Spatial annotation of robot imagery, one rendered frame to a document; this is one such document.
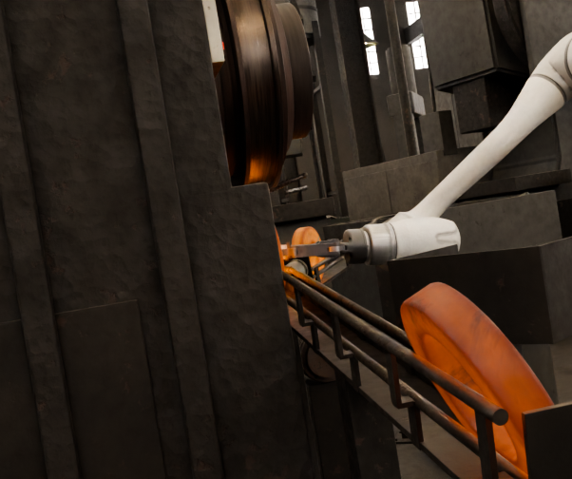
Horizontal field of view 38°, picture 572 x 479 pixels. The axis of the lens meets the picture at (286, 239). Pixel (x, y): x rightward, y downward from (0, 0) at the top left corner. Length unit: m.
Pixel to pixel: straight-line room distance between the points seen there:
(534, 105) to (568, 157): 3.64
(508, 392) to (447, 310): 0.08
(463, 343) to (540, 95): 1.39
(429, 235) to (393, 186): 4.22
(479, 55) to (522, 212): 1.37
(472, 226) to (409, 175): 1.81
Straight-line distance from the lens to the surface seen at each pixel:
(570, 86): 1.99
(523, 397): 0.61
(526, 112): 1.94
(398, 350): 0.78
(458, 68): 5.47
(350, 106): 10.64
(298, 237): 2.20
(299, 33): 1.67
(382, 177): 6.09
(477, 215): 4.12
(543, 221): 4.39
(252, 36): 1.56
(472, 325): 0.62
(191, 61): 1.27
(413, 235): 1.77
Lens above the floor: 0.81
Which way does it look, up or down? 1 degrees down
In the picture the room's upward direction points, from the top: 9 degrees counter-clockwise
